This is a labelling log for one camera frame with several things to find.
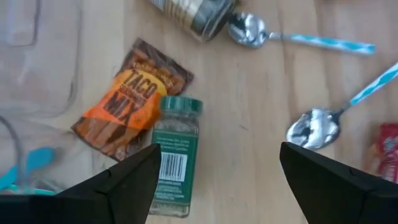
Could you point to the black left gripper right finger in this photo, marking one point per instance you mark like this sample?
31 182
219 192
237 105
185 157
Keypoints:
342 199

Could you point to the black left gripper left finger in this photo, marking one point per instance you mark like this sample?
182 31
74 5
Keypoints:
93 205

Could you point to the teal plastic spoon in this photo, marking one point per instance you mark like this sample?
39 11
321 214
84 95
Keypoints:
38 157

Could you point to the green spice jar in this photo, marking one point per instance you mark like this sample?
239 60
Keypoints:
177 143

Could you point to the red ramen packet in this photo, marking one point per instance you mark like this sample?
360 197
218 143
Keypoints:
388 149

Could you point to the clear plastic container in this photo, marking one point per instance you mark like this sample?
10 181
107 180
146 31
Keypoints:
62 62
46 130

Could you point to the taco seasoning mix packet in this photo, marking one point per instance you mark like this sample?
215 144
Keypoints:
124 102

